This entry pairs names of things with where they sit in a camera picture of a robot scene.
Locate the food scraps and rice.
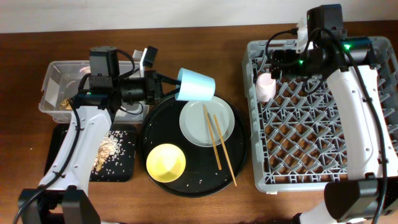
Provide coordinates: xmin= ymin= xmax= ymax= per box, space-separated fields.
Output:
xmin=91 ymin=131 xmax=127 ymax=174

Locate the grey plate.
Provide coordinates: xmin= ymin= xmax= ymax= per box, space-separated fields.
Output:
xmin=179 ymin=96 xmax=235 ymax=147

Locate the grey dishwasher rack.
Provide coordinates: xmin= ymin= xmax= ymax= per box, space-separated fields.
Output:
xmin=242 ymin=37 xmax=397 ymax=194

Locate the black rectangular tray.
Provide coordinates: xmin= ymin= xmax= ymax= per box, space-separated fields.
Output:
xmin=44 ymin=123 xmax=138 ymax=182

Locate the blue cup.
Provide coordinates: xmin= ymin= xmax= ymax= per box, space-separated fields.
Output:
xmin=175 ymin=68 xmax=216 ymax=101

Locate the yellow bowl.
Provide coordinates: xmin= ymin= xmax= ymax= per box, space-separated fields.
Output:
xmin=146 ymin=144 xmax=187 ymax=183

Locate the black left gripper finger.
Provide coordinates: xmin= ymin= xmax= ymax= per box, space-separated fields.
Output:
xmin=161 ymin=88 xmax=179 ymax=97
xmin=157 ymin=73 xmax=181 ymax=85

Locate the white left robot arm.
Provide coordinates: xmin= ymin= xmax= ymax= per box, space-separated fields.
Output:
xmin=13 ymin=46 xmax=182 ymax=223

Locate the clear plastic bin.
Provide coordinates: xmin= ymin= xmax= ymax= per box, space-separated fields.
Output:
xmin=39 ymin=60 xmax=149 ymax=124

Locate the gold snack wrapper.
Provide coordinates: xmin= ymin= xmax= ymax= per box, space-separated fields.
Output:
xmin=59 ymin=99 xmax=72 ymax=111

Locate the wooden chopstick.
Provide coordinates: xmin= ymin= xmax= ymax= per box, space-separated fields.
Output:
xmin=203 ymin=104 xmax=222 ymax=170
xmin=213 ymin=114 xmax=237 ymax=187

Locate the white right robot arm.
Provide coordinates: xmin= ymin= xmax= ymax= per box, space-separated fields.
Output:
xmin=266 ymin=4 xmax=397 ymax=224

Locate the round black tray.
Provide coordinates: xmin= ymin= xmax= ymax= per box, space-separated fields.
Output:
xmin=137 ymin=96 xmax=233 ymax=197

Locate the pink cup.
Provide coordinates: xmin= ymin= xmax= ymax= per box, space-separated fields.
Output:
xmin=255 ymin=73 xmax=276 ymax=103

